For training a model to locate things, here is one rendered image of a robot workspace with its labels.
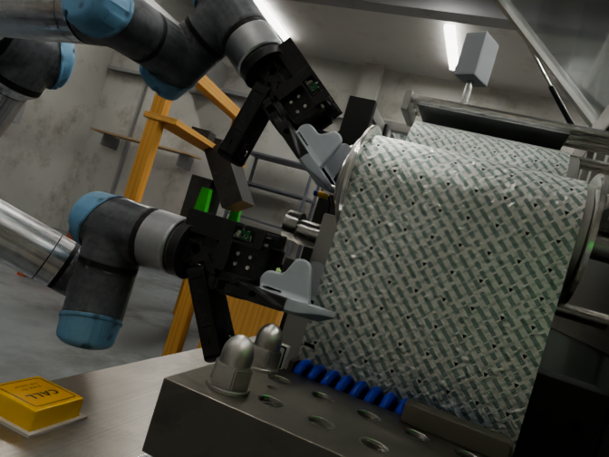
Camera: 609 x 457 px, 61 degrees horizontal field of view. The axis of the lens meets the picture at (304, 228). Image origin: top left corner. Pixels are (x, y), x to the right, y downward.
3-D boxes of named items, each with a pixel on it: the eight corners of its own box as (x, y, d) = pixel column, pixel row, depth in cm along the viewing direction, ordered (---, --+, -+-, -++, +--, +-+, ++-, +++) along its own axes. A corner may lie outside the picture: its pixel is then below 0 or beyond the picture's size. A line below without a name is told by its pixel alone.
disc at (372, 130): (354, 246, 71) (386, 143, 72) (358, 247, 71) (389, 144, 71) (326, 235, 57) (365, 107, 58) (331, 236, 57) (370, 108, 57)
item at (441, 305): (294, 371, 58) (342, 213, 59) (511, 457, 51) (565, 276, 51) (293, 372, 58) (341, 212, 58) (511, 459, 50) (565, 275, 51)
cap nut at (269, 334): (252, 358, 54) (265, 316, 54) (283, 371, 53) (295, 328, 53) (236, 363, 51) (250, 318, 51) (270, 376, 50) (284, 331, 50)
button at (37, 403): (32, 394, 60) (38, 374, 61) (79, 417, 58) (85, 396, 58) (-22, 407, 54) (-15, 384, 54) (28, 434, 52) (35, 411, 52)
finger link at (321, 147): (356, 160, 61) (320, 105, 65) (315, 189, 62) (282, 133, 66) (363, 169, 64) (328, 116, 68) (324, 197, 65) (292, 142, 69)
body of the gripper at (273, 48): (332, 98, 64) (284, 27, 67) (276, 139, 66) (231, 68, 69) (346, 117, 72) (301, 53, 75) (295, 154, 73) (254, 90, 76)
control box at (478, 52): (460, 87, 121) (473, 46, 122) (487, 87, 117) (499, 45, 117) (447, 74, 116) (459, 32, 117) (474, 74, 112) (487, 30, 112)
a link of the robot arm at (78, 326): (111, 332, 75) (134, 259, 75) (117, 358, 65) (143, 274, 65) (53, 321, 72) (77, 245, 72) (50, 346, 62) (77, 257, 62)
